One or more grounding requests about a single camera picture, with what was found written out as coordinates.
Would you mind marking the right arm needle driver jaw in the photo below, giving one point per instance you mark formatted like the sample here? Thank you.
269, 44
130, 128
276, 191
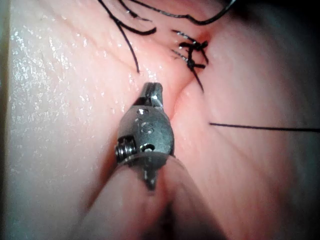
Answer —
157, 95
143, 96

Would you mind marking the black stitching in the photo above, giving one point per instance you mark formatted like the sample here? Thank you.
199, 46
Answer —
192, 62

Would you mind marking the tissue pad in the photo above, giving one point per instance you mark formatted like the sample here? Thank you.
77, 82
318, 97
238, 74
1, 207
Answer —
62, 100

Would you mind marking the black thread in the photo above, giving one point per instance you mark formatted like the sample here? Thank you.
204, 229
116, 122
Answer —
250, 126

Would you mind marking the right arm needle driver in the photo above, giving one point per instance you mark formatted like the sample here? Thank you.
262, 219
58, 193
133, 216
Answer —
152, 132

